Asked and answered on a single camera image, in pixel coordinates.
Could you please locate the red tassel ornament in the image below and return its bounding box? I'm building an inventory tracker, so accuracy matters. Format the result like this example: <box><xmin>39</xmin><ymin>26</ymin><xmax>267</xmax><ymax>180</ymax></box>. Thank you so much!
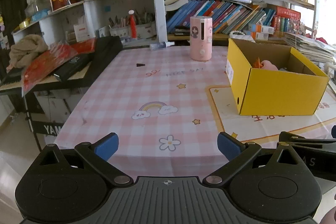
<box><xmin>128</xmin><ymin>10</ymin><xmax>137</xmax><ymax>39</ymax></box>

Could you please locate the beige cloth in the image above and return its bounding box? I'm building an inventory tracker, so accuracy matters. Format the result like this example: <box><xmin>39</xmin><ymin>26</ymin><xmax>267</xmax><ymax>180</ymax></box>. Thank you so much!
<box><xmin>7</xmin><ymin>34</ymin><xmax>49</xmax><ymax>71</ymax></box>

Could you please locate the white quilted handbag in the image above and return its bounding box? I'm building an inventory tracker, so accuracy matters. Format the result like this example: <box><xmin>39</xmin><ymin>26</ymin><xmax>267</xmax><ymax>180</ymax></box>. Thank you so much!
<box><xmin>229</xmin><ymin>31</ymin><xmax>255</xmax><ymax>43</ymax></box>

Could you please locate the black Yamaha keyboard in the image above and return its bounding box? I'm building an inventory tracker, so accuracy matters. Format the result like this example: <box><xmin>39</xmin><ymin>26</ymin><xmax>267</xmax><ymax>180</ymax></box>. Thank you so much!
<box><xmin>0</xmin><ymin>35</ymin><xmax>124</xmax><ymax>151</ymax></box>

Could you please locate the yellow cardboard box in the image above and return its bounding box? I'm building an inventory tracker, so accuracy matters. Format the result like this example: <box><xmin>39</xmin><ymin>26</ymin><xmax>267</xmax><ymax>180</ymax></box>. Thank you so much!
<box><xmin>226</xmin><ymin>39</ymin><xmax>329</xmax><ymax>116</ymax></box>

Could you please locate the pink checkered tablecloth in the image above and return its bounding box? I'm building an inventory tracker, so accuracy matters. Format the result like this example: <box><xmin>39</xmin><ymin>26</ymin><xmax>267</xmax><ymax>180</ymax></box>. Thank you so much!
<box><xmin>56</xmin><ymin>47</ymin><xmax>335</xmax><ymax>177</ymax></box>

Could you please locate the stack of papers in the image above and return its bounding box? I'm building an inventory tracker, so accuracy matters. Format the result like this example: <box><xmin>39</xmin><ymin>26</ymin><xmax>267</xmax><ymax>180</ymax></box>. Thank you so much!
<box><xmin>284</xmin><ymin>33</ymin><xmax>335</xmax><ymax>64</ymax></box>

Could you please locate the person right hand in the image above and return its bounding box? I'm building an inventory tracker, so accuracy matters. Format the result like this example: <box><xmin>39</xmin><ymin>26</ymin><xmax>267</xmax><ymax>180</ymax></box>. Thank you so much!
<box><xmin>320</xmin><ymin>207</ymin><xmax>336</xmax><ymax>224</ymax></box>

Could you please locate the small spray bottle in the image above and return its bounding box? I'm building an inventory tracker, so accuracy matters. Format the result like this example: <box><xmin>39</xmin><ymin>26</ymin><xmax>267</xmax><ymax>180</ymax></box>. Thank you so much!
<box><xmin>150</xmin><ymin>42</ymin><xmax>175</xmax><ymax>51</ymax></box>

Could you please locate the pink cylindrical humidifier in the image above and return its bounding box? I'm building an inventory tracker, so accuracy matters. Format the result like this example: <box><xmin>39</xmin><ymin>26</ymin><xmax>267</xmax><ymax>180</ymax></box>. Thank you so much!
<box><xmin>190</xmin><ymin>16</ymin><xmax>213</xmax><ymax>62</ymax></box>

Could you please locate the pink plush chick toy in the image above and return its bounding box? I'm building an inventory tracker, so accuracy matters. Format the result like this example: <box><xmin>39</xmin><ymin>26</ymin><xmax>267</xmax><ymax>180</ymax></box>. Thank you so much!
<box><xmin>252</xmin><ymin>57</ymin><xmax>278</xmax><ymax>71</ymax></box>

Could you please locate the red plastic bag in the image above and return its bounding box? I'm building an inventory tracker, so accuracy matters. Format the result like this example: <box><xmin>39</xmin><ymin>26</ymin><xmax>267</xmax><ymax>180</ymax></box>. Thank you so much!
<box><xmin>21</xmin><ymin>39</ymin><xmax>96</xmax><ymax>96</ymax></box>

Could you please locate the orange white box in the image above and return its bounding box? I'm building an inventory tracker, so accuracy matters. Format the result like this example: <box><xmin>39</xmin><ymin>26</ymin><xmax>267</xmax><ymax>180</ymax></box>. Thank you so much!
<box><xmin>248</xmin><ymin>24</ymin><xmax>274</xmax><ymax>35</ymax></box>

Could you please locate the black long box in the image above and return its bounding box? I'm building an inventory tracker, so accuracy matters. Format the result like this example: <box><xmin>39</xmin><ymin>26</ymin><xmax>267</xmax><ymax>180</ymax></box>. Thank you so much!
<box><xmin>54</xmin><ymin>54</ymin><xmax>91</xmax><ymax>82</ymax></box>

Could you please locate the white pen holder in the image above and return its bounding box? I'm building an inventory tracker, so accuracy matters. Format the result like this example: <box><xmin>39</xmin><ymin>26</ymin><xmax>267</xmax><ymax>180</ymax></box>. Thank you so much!
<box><xmin>136</xmin><ymin>22</ymin><xmax>157</xmax><ymax>39</ymax></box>

